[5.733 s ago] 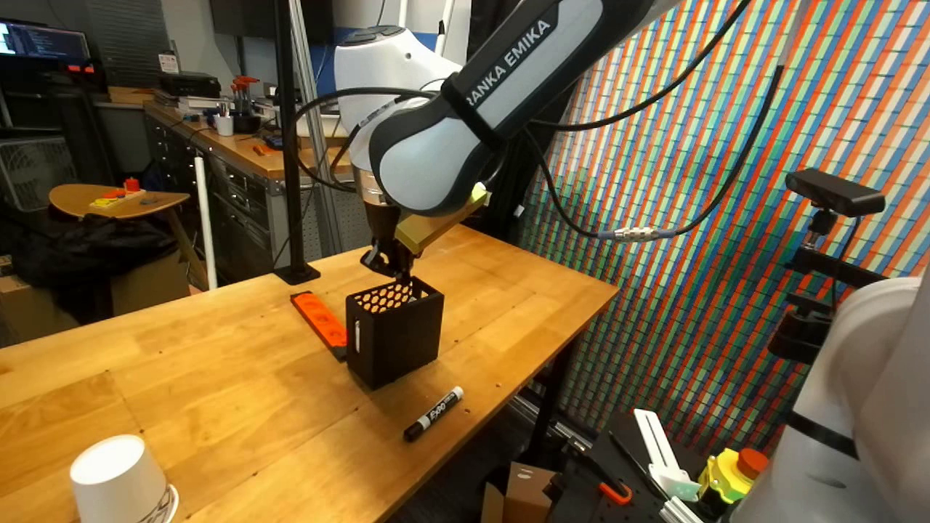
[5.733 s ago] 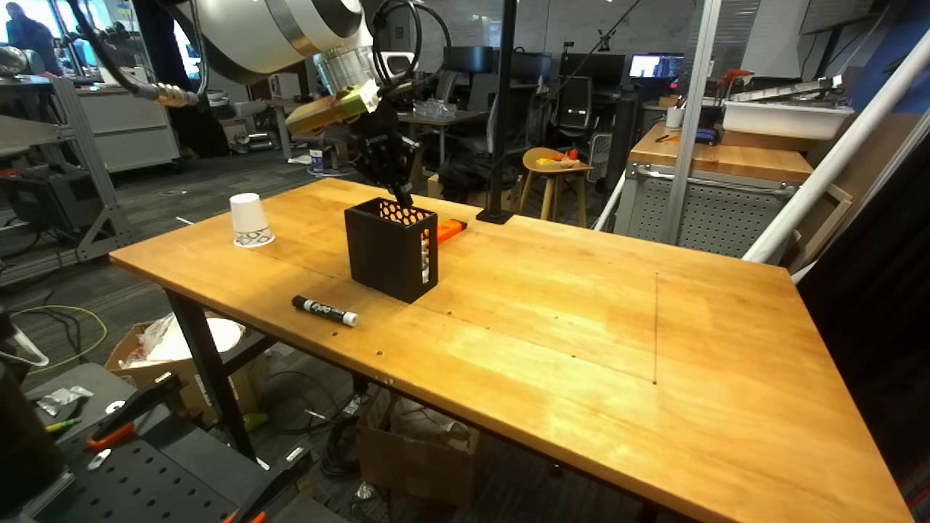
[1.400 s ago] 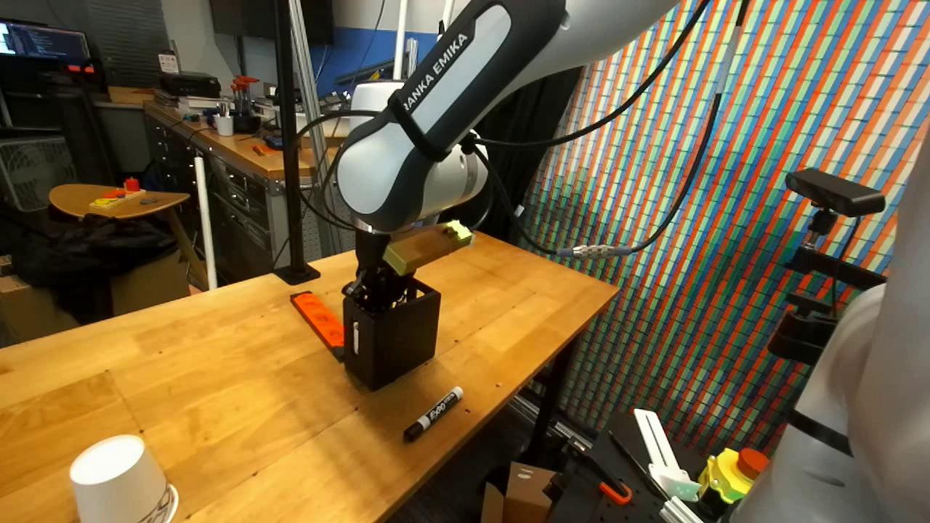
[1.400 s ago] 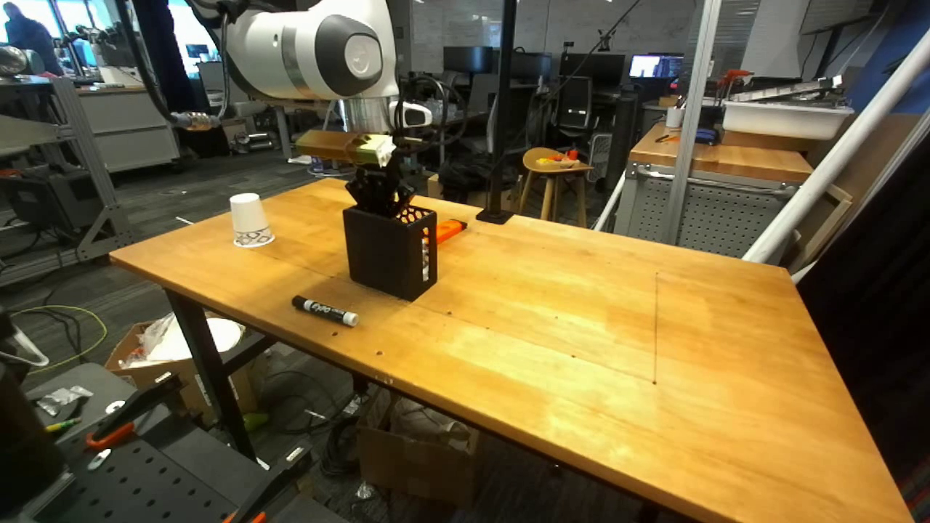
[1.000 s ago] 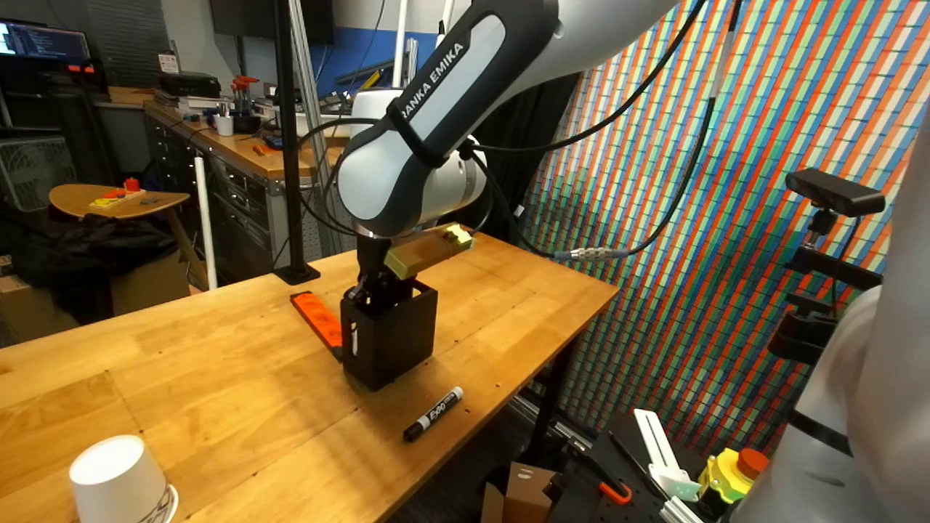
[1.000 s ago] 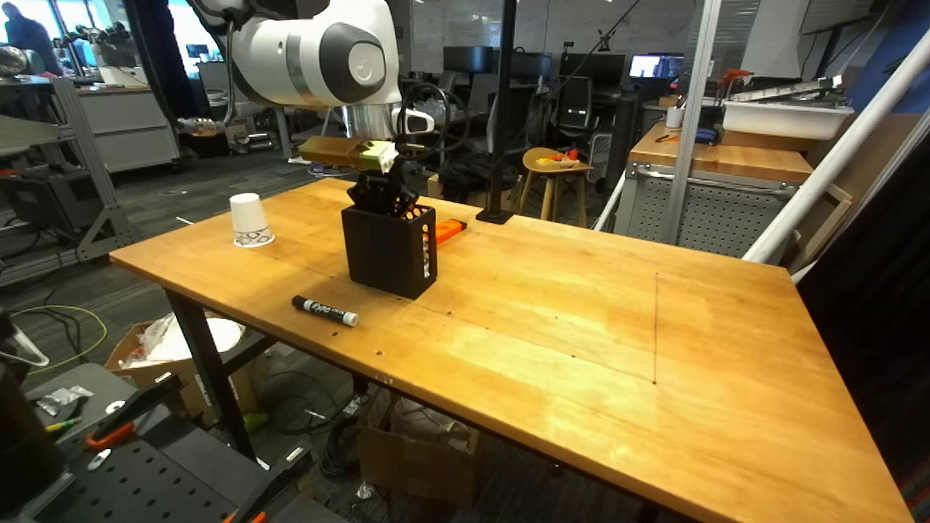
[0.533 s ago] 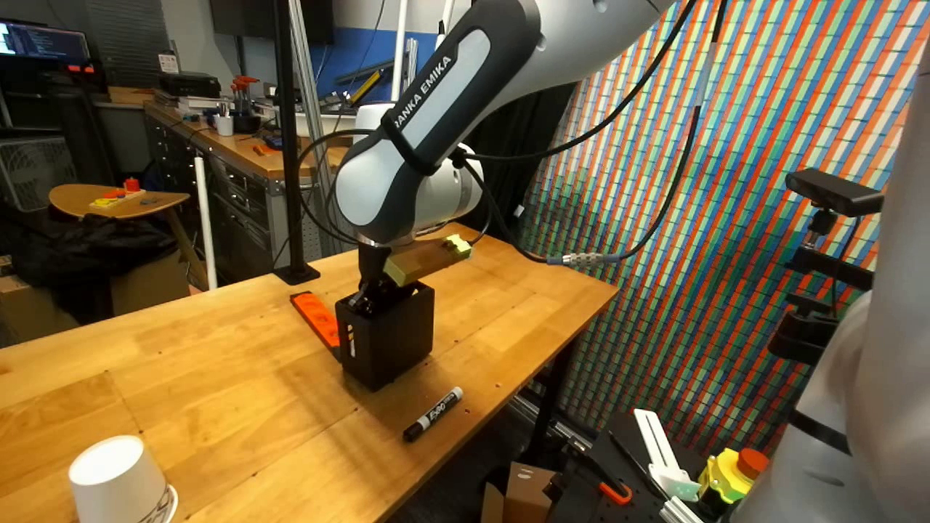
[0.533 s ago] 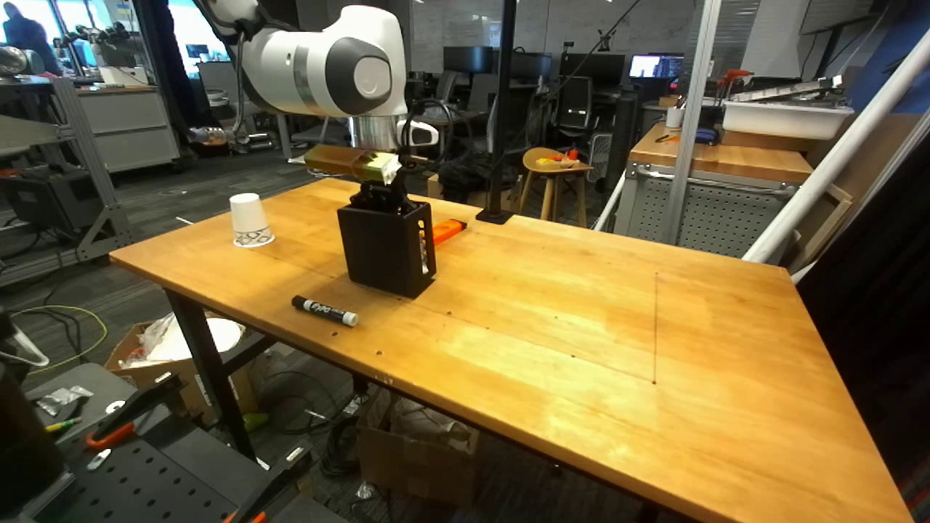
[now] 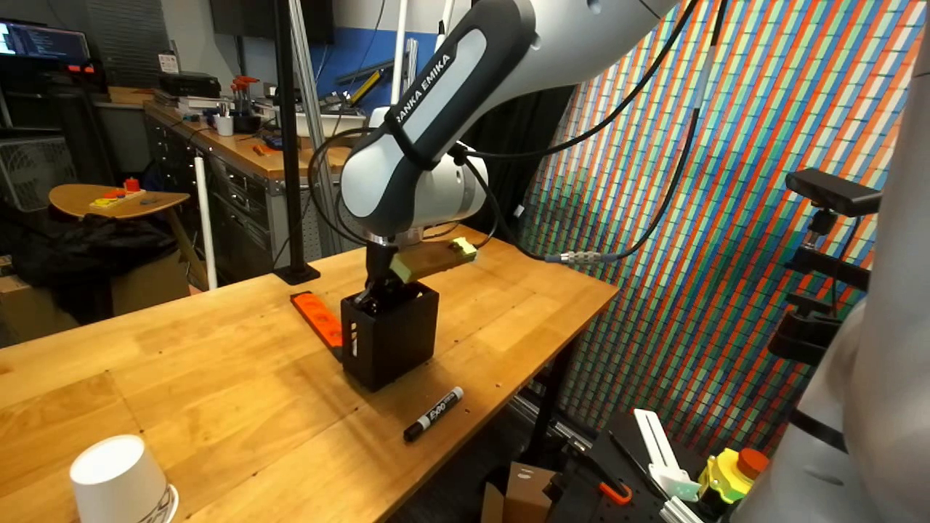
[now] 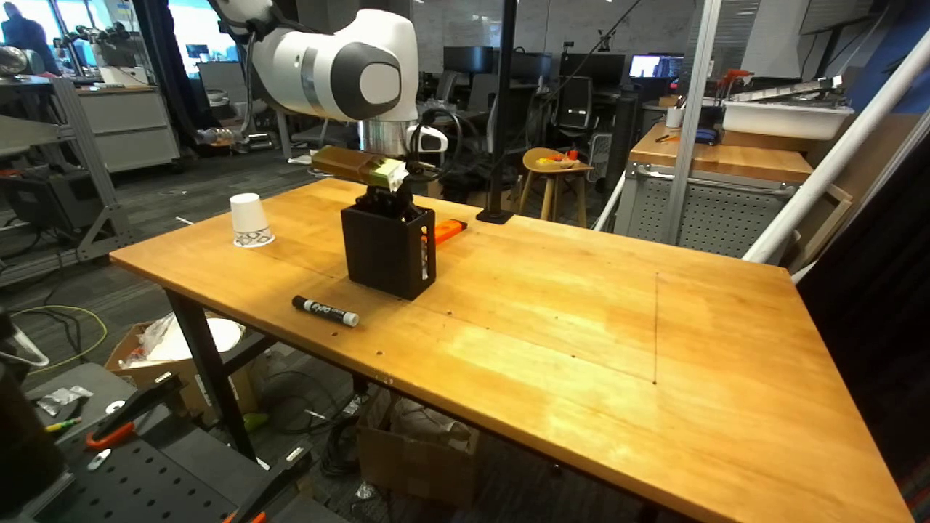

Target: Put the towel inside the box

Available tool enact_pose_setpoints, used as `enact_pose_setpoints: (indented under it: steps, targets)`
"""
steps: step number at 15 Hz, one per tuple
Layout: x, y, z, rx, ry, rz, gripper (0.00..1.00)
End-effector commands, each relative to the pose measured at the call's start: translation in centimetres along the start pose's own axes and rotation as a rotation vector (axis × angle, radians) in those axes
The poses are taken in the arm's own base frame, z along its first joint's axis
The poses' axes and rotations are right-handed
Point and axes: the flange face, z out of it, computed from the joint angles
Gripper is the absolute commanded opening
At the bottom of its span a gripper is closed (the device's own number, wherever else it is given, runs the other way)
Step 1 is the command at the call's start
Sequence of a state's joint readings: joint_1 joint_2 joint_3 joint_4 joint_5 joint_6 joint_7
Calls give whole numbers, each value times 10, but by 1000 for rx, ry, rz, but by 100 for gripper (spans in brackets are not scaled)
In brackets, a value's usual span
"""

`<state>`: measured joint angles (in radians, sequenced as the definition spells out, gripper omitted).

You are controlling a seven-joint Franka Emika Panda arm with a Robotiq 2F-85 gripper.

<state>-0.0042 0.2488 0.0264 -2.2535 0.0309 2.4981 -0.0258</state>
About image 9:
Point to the wooden workbench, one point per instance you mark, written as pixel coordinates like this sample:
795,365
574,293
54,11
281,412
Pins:
247,149

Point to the black box device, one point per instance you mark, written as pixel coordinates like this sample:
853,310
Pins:
189,86

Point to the orange and black block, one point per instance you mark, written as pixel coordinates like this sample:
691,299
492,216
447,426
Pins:
319,320

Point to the colourful striped backdrop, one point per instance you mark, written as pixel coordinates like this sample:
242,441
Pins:
698,320

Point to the black vertical stand pole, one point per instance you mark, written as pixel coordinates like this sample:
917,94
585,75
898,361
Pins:
288,146

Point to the computer monitor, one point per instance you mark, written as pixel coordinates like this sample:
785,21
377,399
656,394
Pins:
46,46

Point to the black camera on stand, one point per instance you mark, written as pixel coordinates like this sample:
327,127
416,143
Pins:
833,191

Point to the small cardboard box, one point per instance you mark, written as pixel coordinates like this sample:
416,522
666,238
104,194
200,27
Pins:
528,490

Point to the black table leg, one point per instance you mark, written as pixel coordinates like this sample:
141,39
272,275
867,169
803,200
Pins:
554,409

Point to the black camera stand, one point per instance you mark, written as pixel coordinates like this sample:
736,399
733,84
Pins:
803,339

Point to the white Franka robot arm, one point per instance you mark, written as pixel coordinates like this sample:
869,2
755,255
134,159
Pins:
454,88

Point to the white paper cup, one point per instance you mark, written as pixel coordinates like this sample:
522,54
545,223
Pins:
120,480

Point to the red item on workbench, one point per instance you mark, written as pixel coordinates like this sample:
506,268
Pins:
245,86

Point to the small red object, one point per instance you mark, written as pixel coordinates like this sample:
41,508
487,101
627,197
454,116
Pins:
131,184

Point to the slanted metal frame bar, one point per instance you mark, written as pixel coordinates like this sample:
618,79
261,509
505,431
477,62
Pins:
314,127

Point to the white metal bracket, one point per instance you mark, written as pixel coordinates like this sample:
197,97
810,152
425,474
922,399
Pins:
657,453

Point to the yellow red emergency stop button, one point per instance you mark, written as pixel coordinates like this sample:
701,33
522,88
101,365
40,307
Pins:
730,477

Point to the round wooden stool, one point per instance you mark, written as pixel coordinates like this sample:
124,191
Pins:
165,200

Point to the small white bottle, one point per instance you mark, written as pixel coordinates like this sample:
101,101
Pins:
224,124

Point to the white vertical metal pole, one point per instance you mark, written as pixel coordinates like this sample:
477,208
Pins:
399,47

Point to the black marker pen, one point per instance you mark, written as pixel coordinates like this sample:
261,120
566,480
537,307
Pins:
433,413

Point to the yellow flat block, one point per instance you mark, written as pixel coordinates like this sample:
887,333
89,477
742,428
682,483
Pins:
114,206

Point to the black perforated box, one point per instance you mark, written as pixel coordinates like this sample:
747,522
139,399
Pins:
393,339

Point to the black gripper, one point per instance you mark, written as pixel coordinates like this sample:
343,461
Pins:
381,271

